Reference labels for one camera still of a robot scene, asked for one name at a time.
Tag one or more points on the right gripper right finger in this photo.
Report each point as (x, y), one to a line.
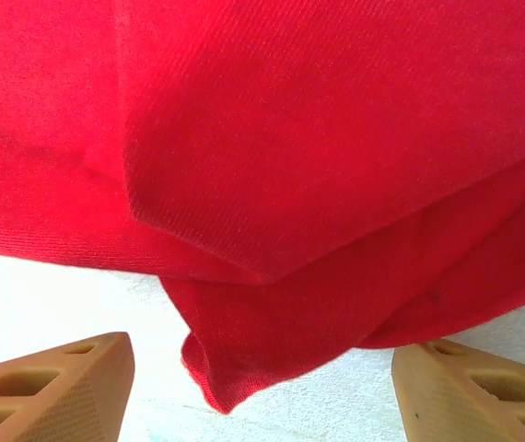
(465, 405)

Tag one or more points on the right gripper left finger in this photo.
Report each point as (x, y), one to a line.
(60, 396)

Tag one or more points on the red t-shirt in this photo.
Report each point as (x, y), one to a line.
(290, 161)

